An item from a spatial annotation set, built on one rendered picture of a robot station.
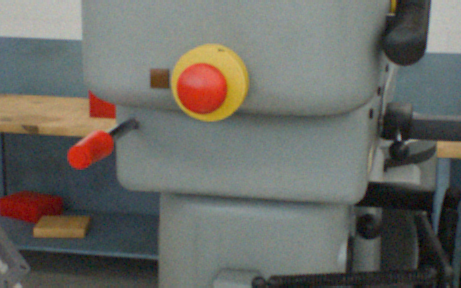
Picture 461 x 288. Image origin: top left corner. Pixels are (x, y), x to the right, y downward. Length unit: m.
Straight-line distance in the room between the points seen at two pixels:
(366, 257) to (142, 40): 0.46
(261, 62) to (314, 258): 0.26
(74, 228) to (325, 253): 4.24
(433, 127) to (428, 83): 3.95
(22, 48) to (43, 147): 0.59
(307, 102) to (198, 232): 0.24
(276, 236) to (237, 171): 0.09
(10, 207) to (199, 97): 4.82
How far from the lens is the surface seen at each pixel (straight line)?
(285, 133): 0.87
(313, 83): 0.77
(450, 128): 1.28
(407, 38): 0.79
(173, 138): 0.90
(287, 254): 0.95
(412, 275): 0.87
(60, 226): 5.20
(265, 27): 0.77
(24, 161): 5.83
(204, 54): 0.76
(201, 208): 0.95
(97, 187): 5.70
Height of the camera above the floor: 1.89
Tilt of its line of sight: 13 degrees down
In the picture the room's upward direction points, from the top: 1 degrees clockwise
